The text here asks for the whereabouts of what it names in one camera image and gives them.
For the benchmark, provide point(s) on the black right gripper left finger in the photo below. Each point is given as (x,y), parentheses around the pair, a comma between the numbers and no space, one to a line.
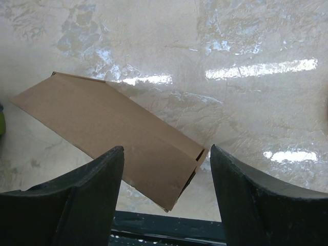
(76,208)

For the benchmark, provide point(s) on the brown cardboard box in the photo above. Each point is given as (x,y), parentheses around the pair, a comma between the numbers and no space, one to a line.
(160,161)

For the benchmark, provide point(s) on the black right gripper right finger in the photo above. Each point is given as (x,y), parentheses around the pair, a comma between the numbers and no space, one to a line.
(259,209)

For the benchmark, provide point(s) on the olive green plastic bin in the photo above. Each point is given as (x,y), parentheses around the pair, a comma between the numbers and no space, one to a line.
(2,121)

